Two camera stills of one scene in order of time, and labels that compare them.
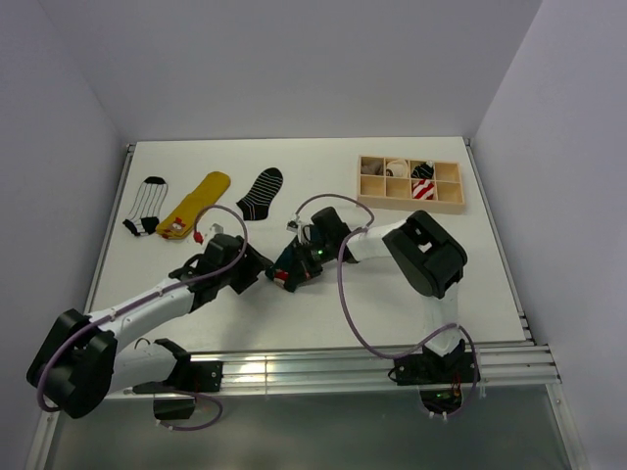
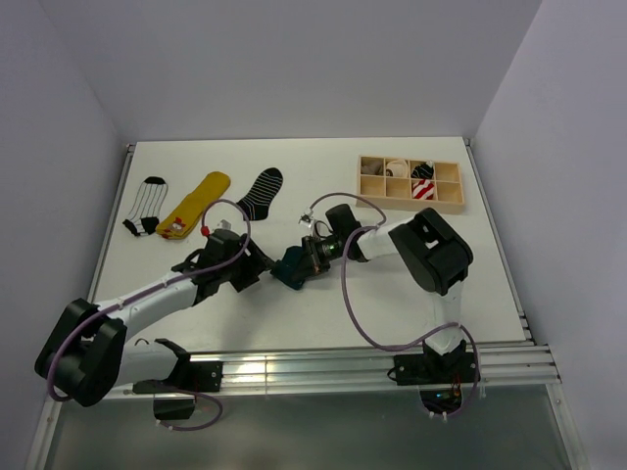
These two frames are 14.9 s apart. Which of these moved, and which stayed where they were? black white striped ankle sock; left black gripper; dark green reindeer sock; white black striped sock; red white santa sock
Moved: dark green reindeer sock
Stayed: white black striped sock; black white striped ankle sock; left black gripper; red white santa sock
